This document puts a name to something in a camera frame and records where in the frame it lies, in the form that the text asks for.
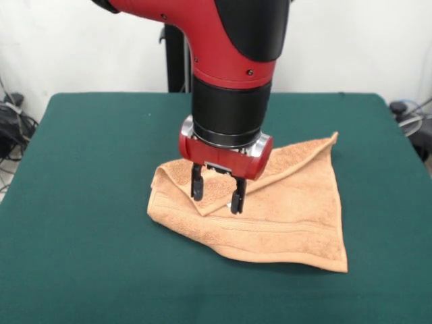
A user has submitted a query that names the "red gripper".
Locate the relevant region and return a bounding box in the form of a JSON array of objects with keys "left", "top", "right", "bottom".
[{"left": 178, "top": 133, "right": 274, "bottom": 216}]

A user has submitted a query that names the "orange terry towel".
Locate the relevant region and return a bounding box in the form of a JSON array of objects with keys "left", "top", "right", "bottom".
[{"left": 146, "top": 131, "right": 349, "bottom": 273}]

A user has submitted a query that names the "dark green table cloth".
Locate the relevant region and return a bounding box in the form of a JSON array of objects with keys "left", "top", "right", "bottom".
[{"left": 0, "top": 92, "right": 432, "bottom": 324}]

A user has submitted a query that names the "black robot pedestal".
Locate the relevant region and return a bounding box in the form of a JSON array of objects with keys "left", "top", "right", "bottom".
[{"left": 158, "top": 25, "right": 195, "bottom": 94}]

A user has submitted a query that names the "black cable tangle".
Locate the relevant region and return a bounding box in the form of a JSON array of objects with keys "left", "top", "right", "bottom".
[{"left": 0, "top": 92, "right": 40, "bottom": 163}]

